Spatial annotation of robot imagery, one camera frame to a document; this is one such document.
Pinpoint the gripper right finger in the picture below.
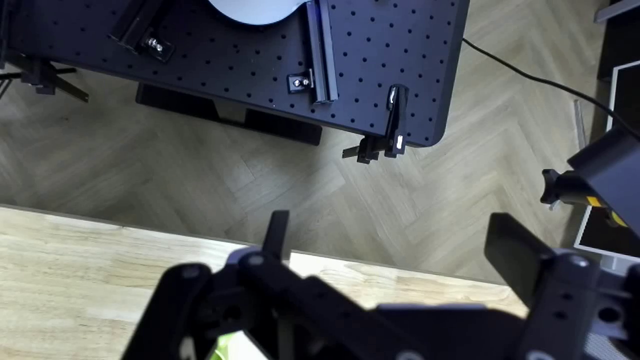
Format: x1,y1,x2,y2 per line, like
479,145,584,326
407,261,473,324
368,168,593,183
484,212,640,360

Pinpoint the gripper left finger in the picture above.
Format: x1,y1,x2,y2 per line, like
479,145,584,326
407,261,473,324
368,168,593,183
121,210,401,360

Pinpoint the green object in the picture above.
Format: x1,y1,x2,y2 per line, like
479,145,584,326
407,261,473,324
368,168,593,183
209,332,237,360

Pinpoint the white framed dark panel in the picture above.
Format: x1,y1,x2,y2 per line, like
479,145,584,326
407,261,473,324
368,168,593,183
572,60,640,262

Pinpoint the black clamp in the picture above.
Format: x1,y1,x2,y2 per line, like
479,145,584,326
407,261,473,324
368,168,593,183
342,84,411,165

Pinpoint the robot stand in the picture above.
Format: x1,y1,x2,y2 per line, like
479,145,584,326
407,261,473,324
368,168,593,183
0,0,471,149

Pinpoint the black cable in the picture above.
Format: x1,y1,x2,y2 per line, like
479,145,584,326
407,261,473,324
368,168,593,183
462,38,640,141

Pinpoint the black metal rail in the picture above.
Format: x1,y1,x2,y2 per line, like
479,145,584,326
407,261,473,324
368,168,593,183
287,0,339,105
107,0,176,64

